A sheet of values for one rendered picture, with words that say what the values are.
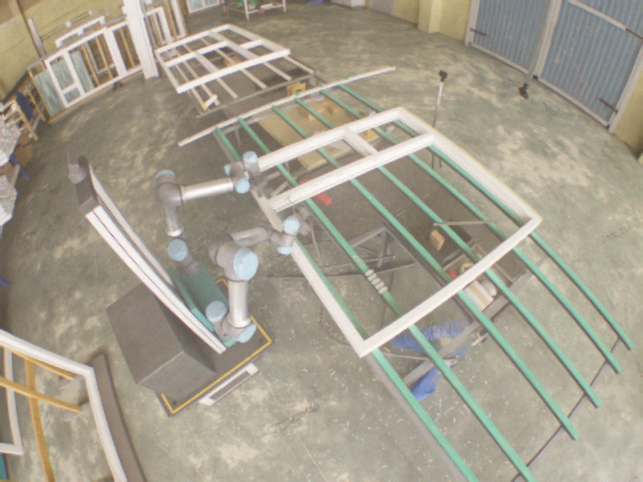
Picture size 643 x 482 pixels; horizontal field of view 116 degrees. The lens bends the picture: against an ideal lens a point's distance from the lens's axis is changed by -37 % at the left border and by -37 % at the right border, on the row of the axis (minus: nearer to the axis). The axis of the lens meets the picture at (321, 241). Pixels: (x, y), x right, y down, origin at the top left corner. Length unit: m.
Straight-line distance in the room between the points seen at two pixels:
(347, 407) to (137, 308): 1.52
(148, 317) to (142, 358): 0.24
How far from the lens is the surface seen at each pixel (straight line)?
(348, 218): 2.25
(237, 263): 1.23
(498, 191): 2.29
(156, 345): 1.80
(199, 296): 1.95
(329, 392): 2.34
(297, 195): 1.99
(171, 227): 1.94
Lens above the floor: 2.31
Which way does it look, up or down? 54 degrees down
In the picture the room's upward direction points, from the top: 5 degrees counter-clockwise
